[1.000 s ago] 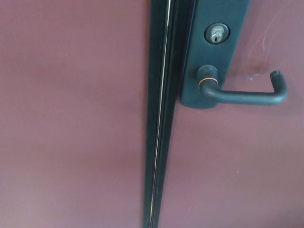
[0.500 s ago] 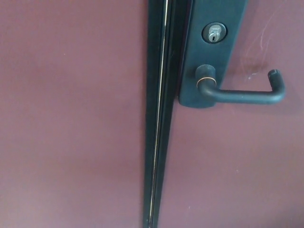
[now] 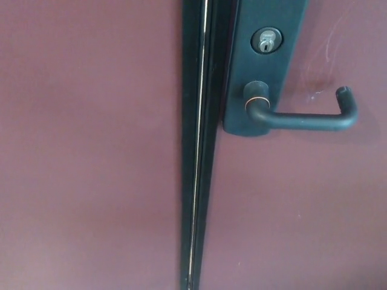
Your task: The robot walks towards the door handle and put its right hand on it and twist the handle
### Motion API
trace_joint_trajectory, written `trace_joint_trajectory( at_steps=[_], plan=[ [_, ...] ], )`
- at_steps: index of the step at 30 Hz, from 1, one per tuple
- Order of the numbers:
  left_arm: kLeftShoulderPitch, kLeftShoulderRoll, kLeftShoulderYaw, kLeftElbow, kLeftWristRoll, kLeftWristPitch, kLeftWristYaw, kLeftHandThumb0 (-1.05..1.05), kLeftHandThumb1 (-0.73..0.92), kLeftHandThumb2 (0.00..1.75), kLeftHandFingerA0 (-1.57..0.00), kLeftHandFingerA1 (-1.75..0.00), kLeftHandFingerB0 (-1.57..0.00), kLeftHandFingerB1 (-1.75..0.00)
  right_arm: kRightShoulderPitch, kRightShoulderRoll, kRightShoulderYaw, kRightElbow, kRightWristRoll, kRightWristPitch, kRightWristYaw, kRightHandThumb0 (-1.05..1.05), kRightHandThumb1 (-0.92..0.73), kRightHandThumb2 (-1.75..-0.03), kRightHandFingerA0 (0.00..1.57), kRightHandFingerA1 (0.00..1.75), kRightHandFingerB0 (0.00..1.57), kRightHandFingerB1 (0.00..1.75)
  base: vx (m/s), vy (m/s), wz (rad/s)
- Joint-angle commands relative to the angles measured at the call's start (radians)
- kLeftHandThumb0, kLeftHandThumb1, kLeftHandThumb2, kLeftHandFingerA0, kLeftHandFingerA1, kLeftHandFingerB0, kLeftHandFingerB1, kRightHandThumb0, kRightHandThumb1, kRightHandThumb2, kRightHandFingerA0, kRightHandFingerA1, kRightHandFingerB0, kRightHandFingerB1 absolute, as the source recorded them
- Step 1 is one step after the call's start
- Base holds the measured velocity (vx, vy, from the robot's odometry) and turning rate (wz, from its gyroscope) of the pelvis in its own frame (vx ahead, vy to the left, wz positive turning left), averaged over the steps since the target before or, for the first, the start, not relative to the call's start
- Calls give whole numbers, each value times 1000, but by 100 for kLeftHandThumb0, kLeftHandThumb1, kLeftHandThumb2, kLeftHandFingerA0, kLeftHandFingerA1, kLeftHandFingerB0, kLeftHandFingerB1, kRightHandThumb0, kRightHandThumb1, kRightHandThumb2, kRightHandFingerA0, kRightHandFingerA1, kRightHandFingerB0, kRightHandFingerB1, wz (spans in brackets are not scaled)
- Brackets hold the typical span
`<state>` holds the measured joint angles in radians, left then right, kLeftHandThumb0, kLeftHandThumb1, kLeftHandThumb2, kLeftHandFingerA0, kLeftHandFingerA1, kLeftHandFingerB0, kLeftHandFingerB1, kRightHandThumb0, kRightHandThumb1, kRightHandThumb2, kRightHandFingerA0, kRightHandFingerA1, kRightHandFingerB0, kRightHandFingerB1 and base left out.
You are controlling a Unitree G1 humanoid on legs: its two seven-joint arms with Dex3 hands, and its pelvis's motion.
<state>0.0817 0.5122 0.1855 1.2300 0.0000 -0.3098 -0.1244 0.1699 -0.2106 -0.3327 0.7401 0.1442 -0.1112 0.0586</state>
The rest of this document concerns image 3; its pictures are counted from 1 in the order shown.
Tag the black door edge strip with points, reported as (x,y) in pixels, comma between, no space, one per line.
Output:
(189,151)

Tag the silver lock cylinder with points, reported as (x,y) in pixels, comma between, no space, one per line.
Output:
(266,41)

